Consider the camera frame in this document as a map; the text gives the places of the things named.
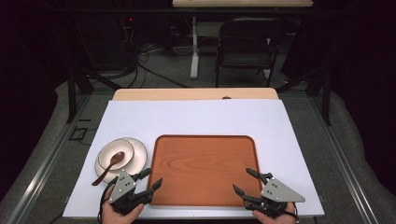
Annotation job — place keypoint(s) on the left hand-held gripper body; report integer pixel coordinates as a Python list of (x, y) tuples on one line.
[(122, 186)]

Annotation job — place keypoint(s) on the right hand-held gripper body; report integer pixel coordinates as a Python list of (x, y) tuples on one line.
[(278, 193)]

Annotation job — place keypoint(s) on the person's right hand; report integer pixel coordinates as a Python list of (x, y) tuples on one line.
[(280, 219)]

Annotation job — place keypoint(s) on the person's left hand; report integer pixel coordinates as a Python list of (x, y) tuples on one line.
[(116, 218)]

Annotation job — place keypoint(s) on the white plate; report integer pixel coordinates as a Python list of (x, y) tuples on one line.
[(140, 155)]

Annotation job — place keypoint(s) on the brown wooden spoon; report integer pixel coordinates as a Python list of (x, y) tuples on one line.
[(115, 158)]

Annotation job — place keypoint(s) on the white bowl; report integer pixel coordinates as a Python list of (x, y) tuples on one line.
[(109, 152)]

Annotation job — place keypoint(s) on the brown wooden tray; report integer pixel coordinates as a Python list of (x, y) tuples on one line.
[(202, 171)]

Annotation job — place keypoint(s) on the black floor socket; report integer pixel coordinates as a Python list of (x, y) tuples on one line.
[(77, 133)]

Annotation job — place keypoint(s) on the white table mat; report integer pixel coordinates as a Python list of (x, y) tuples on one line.
[(193, 118)]

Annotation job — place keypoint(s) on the light wooden table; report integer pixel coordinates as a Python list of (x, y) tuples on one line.
[(186, 94)]

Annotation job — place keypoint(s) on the black metal stand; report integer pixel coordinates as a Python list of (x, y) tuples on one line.
[(325, 93), (72, 93)]

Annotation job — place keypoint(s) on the white desk leg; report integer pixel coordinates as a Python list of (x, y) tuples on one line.
[(194, 62)]

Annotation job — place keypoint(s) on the black folding chair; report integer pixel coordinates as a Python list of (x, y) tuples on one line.
[(246, 46)]

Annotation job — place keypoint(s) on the light wooden desk top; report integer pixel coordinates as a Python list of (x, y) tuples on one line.
[(243, 3)]

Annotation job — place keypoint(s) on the aluminium floor rail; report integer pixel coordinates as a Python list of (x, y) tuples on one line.
[(345, 168), (46, 161)]

